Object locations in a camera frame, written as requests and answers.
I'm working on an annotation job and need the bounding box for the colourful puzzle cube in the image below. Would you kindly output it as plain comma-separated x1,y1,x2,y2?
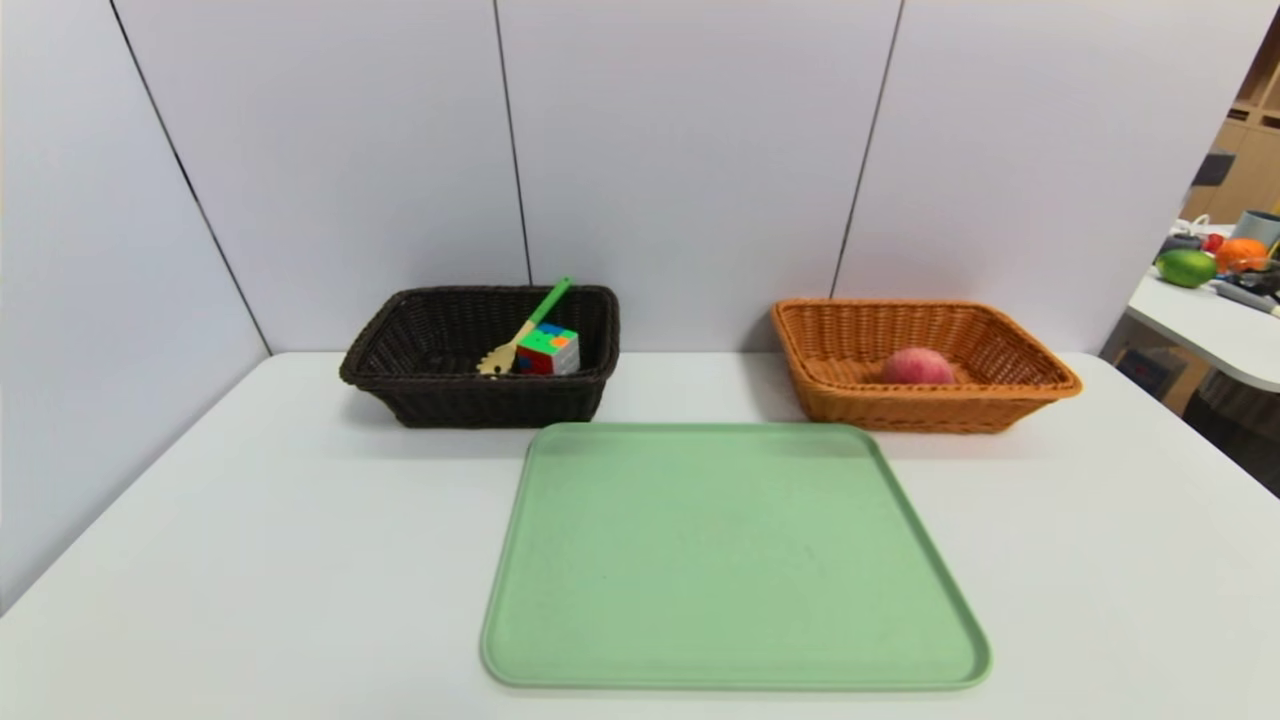
515,322,581,378

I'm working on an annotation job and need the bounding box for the yellow pasta spoon green handle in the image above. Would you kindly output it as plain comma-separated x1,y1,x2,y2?
476,276,575,378

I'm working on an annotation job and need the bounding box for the red peach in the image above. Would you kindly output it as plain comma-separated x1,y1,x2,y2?
881,346,957,386

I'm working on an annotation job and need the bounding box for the dark brown wicker basket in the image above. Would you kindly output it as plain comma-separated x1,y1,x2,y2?
338,285,622,430

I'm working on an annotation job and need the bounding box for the orange wicker basket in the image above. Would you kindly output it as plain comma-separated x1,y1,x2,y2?
770,298,1083,434

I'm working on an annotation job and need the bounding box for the light green plastic tray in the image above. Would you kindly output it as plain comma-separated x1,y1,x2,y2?
479,421,993,692

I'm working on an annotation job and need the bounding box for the dark box under table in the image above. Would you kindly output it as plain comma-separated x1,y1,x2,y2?
1113,343,1173,399

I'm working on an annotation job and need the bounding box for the green round fruit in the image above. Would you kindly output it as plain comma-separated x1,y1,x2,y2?
1154,249,1219,290

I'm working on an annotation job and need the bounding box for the white side table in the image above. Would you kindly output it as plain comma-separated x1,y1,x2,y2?
1113,222,1280,394

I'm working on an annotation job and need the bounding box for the grey flat device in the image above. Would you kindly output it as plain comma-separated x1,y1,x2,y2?
1214,280,1280,319

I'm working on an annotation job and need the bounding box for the orange round fruit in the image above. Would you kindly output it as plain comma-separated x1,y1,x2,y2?
1214,237,1270,274

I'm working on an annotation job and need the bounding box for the teal cup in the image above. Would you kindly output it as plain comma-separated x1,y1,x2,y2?
1232,209,1280,251

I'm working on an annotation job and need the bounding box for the wooden shelf unit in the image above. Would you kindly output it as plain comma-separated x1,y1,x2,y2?
1180,10,1280,227

